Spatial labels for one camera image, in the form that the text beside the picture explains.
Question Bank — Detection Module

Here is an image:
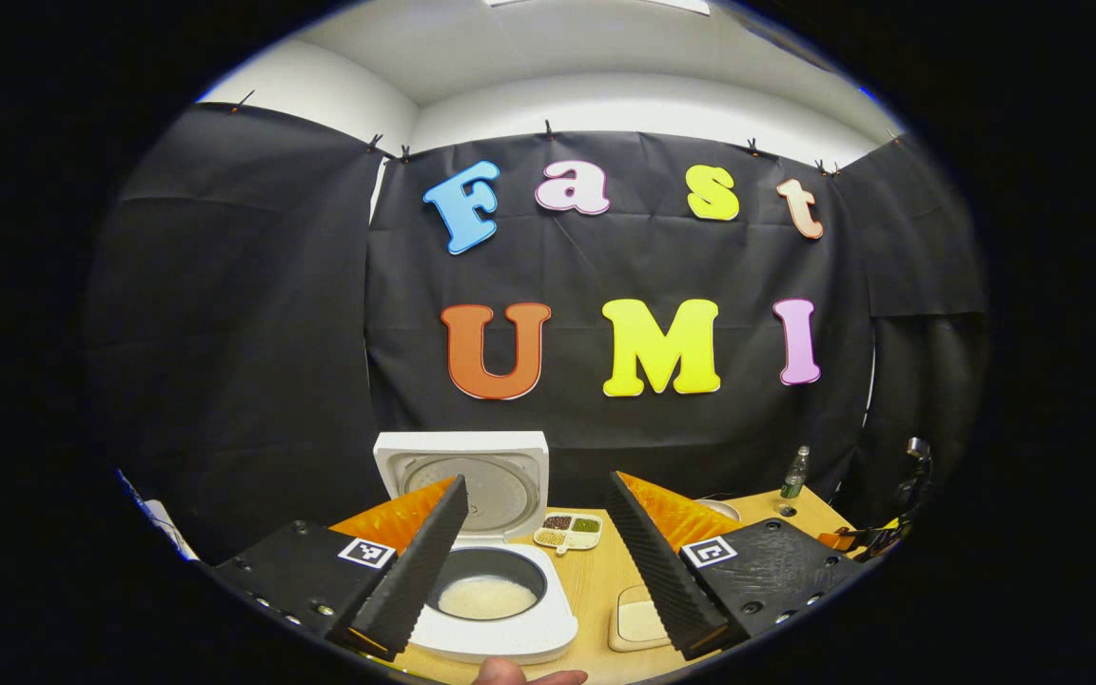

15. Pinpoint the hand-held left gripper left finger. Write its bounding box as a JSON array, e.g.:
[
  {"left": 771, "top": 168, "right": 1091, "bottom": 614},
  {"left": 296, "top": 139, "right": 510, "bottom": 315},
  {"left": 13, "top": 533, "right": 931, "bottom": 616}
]
[{"left": 210, "top": 475, "right": 470, "bottom": 663}]

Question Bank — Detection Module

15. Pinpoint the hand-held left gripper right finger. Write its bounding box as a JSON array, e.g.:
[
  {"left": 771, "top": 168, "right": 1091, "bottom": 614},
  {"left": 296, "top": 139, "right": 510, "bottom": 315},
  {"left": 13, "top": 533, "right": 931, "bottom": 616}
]
[{"left": 603, "top": 470, "right": 865, "bottom": 661}]

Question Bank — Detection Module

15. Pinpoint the clear container of rice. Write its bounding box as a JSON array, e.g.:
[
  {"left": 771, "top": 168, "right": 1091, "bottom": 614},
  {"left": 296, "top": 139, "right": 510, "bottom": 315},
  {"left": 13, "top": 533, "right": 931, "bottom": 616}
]
[{"left": 608, "top": 584, "right": 674, "bottom": 655}]

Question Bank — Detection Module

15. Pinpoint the white rice cooker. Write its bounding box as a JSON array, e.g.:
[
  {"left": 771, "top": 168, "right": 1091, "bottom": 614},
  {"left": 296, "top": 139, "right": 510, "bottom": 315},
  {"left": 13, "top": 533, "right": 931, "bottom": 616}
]
[{"left": 374, "top": 431, "right": 579, "bottom": 666}]

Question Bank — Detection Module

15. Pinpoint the clear plastic water bottle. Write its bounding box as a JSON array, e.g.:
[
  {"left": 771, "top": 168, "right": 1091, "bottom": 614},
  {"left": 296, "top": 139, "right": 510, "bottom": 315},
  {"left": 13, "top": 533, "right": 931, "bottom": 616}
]
[{"left": 780, "top": 445, "right": 812, "bottom": 501}]

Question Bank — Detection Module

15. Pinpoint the white divided condiment dish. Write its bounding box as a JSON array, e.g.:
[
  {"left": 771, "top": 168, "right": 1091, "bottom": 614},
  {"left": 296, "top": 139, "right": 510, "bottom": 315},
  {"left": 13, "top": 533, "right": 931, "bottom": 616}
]
[{"left": 534, "top": 513, "right": 604, "bottom": 556}]

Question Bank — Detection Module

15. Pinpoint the black backdrop cloth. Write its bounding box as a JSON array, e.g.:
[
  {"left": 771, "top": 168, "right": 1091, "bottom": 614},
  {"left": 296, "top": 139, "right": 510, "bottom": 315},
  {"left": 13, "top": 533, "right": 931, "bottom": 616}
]
[{"left": 87, "top": 100, "right": 992, "bottom": 564}]

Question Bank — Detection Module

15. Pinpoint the ceiling light panel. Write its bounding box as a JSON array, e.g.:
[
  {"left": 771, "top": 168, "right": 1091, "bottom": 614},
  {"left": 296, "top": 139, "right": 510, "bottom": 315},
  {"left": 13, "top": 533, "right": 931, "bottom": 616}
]
[{"left": 481, "top": 0, "right": 713, "bottom": 16}]

